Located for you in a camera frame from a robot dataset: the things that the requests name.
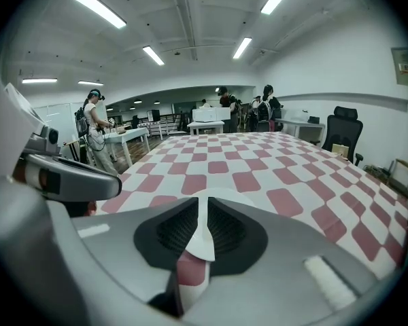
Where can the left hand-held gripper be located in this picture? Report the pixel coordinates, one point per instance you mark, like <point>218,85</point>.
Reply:
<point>10,121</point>

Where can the metal frame rack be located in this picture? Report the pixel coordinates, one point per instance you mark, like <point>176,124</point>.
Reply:
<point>403,177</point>

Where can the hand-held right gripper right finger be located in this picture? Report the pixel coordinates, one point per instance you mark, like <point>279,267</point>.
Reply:
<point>275,284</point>

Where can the white desk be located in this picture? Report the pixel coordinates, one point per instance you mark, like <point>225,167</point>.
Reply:
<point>302,123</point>

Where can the white box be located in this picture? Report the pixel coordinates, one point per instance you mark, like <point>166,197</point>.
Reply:
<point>211,114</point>

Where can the red white checkered tablecloth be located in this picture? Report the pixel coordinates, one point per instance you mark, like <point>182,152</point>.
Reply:
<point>258,161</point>

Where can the black office chair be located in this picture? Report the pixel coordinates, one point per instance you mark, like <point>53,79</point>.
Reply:
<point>343,127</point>

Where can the cardboard box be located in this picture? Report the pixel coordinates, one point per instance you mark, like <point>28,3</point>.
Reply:
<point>340,149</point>

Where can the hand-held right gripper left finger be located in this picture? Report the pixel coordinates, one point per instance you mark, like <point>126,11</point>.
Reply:
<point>115,236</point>

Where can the white table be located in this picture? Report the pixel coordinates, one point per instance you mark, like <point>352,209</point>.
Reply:
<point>129,134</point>
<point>205,124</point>

